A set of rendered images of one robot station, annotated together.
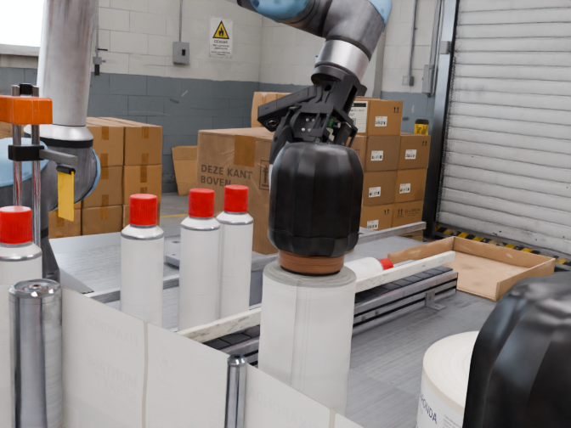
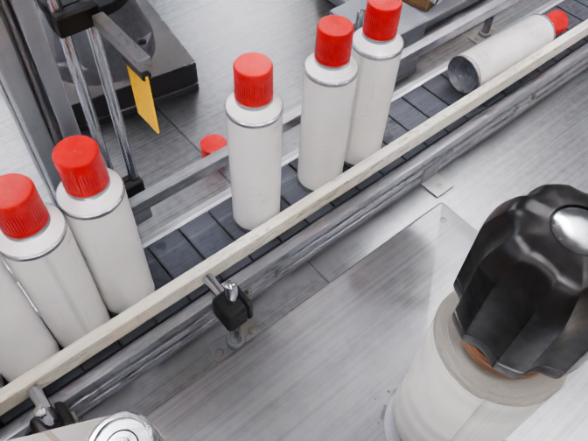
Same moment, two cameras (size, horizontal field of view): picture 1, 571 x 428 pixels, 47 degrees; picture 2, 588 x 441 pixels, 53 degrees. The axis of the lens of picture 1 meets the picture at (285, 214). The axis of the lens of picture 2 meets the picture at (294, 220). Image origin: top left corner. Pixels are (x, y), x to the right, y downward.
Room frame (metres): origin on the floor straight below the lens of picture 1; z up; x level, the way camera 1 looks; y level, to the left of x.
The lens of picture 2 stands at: (0.40, 0.09, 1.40)
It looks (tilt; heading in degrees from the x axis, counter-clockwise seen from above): 53 degrees down; 6
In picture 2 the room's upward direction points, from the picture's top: 4 degrees clockwise
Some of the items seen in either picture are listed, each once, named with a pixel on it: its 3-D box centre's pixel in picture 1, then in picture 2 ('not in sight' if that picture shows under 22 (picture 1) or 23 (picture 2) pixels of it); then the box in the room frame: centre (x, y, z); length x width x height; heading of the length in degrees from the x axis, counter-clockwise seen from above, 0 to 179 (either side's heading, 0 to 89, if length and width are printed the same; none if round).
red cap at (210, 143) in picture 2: not in sight; (213, 151); (0.90, 0.25, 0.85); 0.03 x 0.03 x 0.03
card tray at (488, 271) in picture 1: (472, 264); not in sight; (1.45, -0.43, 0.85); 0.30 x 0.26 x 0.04; 138
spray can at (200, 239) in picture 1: (199, 266); (326, 111); (0.85, 0.11, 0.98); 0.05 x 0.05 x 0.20
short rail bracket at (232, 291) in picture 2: not in sight; (234, 314); (0.65, 0.17, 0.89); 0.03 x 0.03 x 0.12; 48
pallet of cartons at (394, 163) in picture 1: (338, 172); not in sight; (5.00, -0.38, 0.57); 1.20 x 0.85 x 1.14; 133
